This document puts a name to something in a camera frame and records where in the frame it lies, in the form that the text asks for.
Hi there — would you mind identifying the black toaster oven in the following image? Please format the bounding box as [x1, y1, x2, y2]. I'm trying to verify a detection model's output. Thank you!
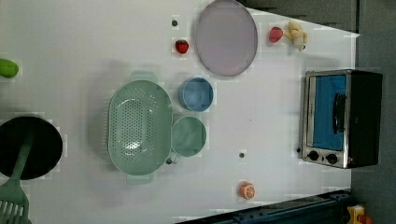
[300, 69, 383, 169]

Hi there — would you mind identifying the blue round bowl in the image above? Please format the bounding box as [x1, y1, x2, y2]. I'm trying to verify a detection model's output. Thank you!
[177, 77, 214, 112]

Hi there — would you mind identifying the green round cup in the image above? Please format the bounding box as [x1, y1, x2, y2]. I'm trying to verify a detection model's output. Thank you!
[165, 116, 207, 164]

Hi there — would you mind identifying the green oval colander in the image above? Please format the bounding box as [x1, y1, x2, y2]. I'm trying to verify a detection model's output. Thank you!
[107, 71, 173, 185]

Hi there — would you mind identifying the red toy strawberry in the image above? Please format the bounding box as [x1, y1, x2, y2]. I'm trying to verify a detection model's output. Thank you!
[175, 39, 190, 54]

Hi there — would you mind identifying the lilac round plate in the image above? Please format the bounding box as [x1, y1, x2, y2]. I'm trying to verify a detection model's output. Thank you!
[194, 0, 258, 76]

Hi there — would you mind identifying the orange toy slice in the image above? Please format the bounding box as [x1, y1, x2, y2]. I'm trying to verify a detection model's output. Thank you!
[239, 182, 255, 200]

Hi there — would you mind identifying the pink toy fruit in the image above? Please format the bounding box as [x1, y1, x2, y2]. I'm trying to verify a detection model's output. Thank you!
[269, 27, 283, 43]

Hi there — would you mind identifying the yellow toy banana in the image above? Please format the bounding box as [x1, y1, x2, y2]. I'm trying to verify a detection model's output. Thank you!
[284, 21, 307, 51]

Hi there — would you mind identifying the black round pan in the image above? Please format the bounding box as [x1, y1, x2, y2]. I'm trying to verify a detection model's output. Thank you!
[0, 115, 64, 181]

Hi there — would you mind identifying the green toy fruit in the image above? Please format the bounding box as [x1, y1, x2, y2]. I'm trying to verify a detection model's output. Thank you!
[0, 59, 19, 78]

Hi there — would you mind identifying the green toy spatula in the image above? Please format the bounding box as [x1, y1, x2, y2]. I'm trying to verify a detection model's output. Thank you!
[0, 133, 34, 224]

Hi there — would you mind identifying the blue metal frame rail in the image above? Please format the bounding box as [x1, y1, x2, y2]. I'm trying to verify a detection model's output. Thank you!
[177, 190, 356, 224]

